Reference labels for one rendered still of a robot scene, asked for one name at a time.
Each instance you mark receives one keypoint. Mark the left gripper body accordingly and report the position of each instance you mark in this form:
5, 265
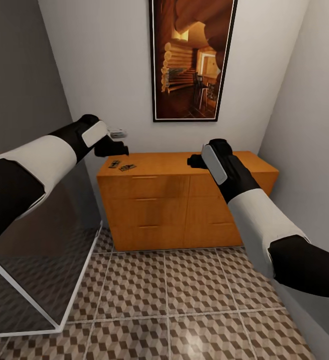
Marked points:
115, 149

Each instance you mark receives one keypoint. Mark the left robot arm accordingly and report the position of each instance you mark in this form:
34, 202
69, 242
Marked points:
30, 172

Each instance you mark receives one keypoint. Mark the cabinet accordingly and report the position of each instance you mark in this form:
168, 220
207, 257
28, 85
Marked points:
163, 203

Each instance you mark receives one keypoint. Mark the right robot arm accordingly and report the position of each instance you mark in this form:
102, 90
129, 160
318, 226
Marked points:
276, 247

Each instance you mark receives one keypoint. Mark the shower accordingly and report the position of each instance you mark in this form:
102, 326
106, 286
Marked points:
58, 328

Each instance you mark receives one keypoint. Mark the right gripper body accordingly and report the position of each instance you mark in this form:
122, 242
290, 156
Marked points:
197, 162

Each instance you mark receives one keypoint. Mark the door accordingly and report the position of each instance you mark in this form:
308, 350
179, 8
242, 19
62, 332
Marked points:
44, 251
17, 314

